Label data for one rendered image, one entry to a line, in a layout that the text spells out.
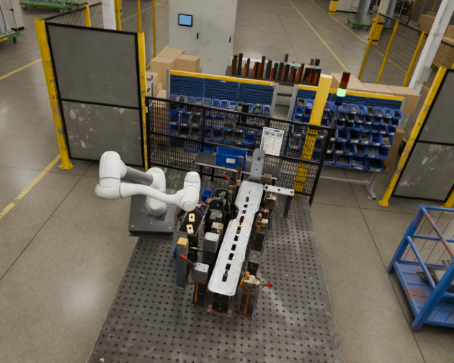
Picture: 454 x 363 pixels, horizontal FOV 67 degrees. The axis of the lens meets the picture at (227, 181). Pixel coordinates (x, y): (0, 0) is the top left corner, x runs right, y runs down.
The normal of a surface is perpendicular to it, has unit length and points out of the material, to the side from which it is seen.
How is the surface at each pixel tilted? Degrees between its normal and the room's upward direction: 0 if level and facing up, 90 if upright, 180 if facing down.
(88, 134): 91
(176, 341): 0
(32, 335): 0
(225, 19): 90
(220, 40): 90
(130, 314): 0
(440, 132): 92
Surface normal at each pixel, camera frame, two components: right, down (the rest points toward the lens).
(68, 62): -0.11, 0.54
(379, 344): 0.10, -0.83
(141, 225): 0.09, -0.20
